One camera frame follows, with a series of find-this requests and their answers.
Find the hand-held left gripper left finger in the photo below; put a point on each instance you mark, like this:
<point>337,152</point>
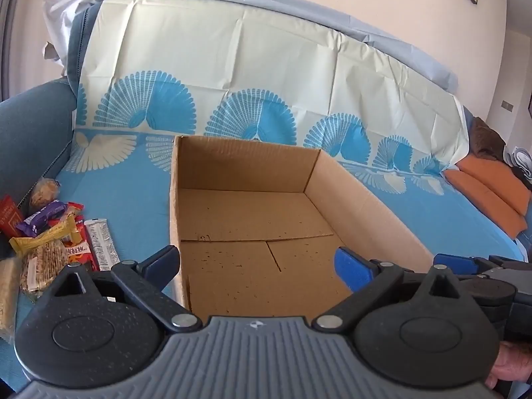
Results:
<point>164,259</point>

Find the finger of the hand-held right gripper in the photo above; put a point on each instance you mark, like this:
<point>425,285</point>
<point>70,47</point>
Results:
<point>454,262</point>

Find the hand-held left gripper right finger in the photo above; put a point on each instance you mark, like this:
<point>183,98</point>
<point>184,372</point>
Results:
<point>353,267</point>

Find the silver white bar packet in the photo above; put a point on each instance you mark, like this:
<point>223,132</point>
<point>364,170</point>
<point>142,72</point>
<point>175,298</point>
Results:
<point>99,241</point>

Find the cardboard box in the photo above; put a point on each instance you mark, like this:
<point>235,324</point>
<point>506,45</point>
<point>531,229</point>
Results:
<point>232,232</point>

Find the red spicy strip packet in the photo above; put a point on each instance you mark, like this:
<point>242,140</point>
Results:
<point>81,253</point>

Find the yellow snack packet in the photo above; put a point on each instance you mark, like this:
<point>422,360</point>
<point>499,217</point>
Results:
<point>45,237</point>

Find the puffed rice cracker packet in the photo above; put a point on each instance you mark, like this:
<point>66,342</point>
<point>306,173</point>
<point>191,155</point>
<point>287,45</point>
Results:
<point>41,266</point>

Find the purple snack packet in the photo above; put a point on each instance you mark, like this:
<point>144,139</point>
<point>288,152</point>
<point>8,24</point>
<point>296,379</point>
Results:
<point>41,216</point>

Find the clear brown biscuit packet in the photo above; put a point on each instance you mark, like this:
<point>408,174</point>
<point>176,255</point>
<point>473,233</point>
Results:
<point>43,193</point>

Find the person's right hand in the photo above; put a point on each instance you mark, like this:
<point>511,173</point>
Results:
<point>515,361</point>

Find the orange cushion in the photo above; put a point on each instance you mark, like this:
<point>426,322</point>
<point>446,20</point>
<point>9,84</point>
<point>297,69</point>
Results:
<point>486,187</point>

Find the small red white packet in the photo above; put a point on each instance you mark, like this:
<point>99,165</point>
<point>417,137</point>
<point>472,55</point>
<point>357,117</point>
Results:
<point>75,212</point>

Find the brown cloth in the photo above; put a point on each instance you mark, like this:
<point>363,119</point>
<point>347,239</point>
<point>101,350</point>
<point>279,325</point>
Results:
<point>486,137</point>

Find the beige cracker packet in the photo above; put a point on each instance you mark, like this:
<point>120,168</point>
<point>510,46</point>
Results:
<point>8,295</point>

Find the dark red snack packet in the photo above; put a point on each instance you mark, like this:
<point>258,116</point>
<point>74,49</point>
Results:
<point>9,218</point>

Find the grey curtain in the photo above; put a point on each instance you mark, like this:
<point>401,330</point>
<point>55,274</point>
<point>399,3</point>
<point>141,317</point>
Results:
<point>6,29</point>

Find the wall switch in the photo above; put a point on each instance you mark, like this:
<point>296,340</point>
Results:
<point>507,105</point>

